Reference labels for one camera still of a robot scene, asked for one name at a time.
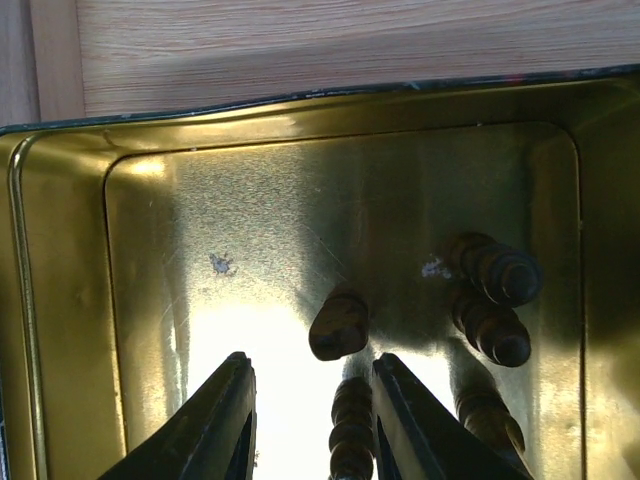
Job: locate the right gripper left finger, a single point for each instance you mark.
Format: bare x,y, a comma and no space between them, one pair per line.
212,436

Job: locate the gold tin lid tray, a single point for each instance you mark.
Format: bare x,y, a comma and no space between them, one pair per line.
139,251

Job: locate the dark piece under finger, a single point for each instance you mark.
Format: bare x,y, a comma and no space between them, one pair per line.
351,441

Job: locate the dark piece right lower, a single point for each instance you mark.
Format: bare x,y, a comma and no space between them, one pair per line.
482,411

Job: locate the dark knight piece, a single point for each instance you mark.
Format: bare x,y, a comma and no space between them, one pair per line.
341,326

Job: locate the dark pawn piece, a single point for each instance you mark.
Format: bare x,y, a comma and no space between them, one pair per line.
491,329
505,275

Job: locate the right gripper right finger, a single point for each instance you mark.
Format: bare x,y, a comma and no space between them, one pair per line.
417,438

